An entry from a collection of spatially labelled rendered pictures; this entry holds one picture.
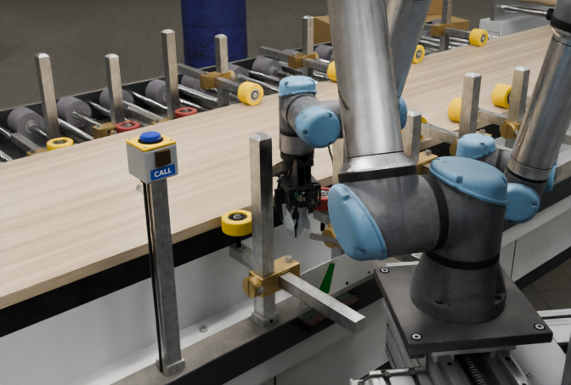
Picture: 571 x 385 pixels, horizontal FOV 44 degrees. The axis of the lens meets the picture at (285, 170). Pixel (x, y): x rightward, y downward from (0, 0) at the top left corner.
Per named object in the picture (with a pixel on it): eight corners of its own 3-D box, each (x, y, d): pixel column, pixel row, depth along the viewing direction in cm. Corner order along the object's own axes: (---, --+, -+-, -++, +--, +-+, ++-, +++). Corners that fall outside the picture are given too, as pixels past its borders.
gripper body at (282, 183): (287, 215, 145) (287, 161, 140) (275, 198, 153) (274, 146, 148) (322, 210, 147) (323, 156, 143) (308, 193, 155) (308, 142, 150)
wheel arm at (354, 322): (365, 331, 147) (365, 314, 146) (353, 338, 145) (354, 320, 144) (240, 254, 178) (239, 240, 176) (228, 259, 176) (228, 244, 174)
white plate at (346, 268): (374, 274, 185) (375, 240, 181) (301, 310, 169) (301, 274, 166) (372, 273, 185) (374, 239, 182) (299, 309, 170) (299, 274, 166)
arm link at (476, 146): (497, 147, 136) (453, 141, 139) (491, 198, 141) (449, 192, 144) (502, 134, 143) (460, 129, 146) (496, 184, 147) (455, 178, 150)
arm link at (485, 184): (517, 256, 106) (528, 173, 101) (437, 269, 103) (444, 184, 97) (476, 221, 117) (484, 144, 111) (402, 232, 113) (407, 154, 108)
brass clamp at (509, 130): (538, 132, 220) (540, 116, 219) (514, 142, 212) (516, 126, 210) (521, 127, 225) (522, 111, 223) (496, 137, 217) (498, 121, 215)
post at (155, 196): (185, 368, 150) (170, 174, 133) (166, 377, 147) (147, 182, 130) (174, 358, 153) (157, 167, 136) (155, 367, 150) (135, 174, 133)
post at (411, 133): (411, 272, 198) (422, 110, 180) (403, 276, 196) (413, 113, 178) (401, 268, 201) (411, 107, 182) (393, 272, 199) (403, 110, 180)
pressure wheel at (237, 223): (256, 248, 179) (255, 207, 174) (254, 263, 171) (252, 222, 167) (224, 248, 179) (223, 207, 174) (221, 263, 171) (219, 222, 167)
